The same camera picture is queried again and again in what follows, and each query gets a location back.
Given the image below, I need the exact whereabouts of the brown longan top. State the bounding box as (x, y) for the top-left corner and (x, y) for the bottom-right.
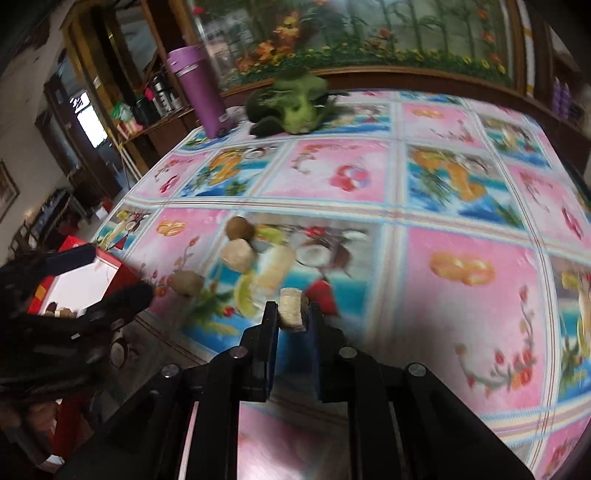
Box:
(225, 216), (256, 241)

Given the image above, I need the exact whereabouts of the red box with white inside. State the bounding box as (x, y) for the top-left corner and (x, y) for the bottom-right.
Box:
(28, 250), (138, 459)

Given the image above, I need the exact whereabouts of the colourful fruit print tablecloth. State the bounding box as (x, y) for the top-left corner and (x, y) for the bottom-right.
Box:
(93, 91), (590, 479)

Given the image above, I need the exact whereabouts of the wooden partition cabinet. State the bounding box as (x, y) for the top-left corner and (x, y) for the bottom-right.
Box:
(61, 1), (590, 171)

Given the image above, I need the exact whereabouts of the purple thermos bottle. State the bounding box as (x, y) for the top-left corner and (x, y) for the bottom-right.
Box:
(167, 45), (233, 139)

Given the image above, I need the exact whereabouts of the green leafy vegetable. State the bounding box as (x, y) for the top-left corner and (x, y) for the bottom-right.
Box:
(245, 68), (349, 138)

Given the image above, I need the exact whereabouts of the floral glass screen panel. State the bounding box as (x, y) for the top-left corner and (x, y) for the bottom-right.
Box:
(186, 0), (514, 90)

